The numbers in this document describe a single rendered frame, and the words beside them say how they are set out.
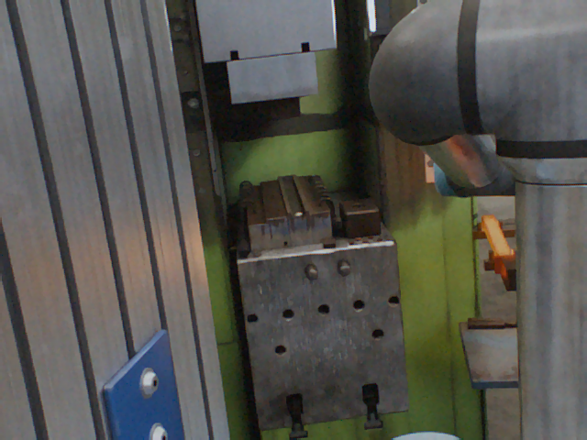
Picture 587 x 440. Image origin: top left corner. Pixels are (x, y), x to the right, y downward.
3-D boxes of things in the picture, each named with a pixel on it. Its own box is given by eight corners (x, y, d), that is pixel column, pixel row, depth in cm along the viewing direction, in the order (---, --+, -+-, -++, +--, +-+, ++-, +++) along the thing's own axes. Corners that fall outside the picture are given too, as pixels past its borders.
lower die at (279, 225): (332, 241, 181) (329, 207, 178) (250, 251, 180) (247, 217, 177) (315, 200, 221) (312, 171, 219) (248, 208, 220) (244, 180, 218)
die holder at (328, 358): (410, 411, 188) (396, 240, 176) (259, 431, 186) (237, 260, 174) (370, 321, 242) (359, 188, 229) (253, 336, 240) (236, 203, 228)
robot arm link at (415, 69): (317, 118, 61) (442, 215, 105) (454, 112, 57) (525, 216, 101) (327, -18, 62) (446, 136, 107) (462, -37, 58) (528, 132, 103)
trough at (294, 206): (309, 215, 179) (309, 210, 178) (288, 218, 178) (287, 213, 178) (295, 179, 219) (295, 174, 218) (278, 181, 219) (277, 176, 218)
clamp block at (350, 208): (382, 235, 181) (380, 209, 179) (347, 239, 181) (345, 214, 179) (372, 222, 193) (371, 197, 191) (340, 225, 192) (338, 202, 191)
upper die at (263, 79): (318, 94, 171) (315, 51, 168) (231, 104, 170) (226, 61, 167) (302, 79, 211) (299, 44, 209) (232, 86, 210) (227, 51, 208)
